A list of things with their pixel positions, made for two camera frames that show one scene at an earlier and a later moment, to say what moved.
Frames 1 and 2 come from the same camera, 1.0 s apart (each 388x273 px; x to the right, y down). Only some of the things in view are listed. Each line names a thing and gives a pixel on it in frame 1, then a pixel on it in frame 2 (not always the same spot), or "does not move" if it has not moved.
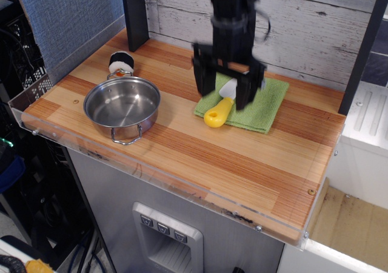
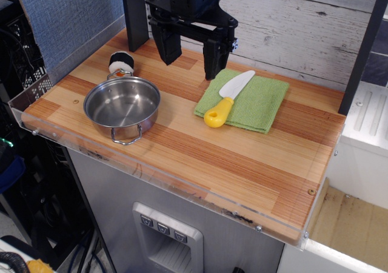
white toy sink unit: (349, 232) does not move
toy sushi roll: (121, 60) does not move
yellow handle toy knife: (216, 115) does not move
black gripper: (233, 19) → (193, 8)
